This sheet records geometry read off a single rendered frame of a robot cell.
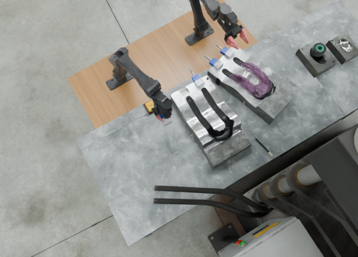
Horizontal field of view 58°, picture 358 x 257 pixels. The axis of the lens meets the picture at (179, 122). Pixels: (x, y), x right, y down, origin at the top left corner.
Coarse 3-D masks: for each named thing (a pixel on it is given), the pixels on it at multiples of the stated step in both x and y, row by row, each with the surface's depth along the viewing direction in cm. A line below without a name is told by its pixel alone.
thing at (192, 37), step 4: (212, 28) 217; (204, 32) 212; (208, 32) 217; (212, 32) 216; (188, 36) 216; (192, 36) 216; (196, 36) 215; (200, 36) 213; (204, 36) 216; (188, 40) 215; (192, 40) 215; (196, 40) 215; (192, 44) 215
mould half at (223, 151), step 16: (208, 80) 196; (176, 96) 194; (192, 96) 194; (192, 112) 191; (208, 112) 190; (224, 112) 188; (192, 128) 186; (240, 128) 189; (208, 144) 185; (224, 144) 187; (240, 144) 186; (208, 160) 188; (224, 160) 184
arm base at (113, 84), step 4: (124, 76) 202; (128, 76) 208; (132, 76) 208; (108, 80) 207; (112, 80) 208; (116, 80) 207; (120, 80) 203; (124, 80) 205; (128, 80) 207; (108, 84) 206; (112, 84) 206; (116, 84) 207; (120, 84) 206; (112, 88) 205
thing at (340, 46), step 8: (344, 32) 208; (336, 40) 206; (344, 40) 207; (352, 40) 206; (328, 48) 211; (336, 48) 204; (344, 48) 207; (352, 48) 204; (336, 56) 208; (344, 56) 203; (352, 56) 202
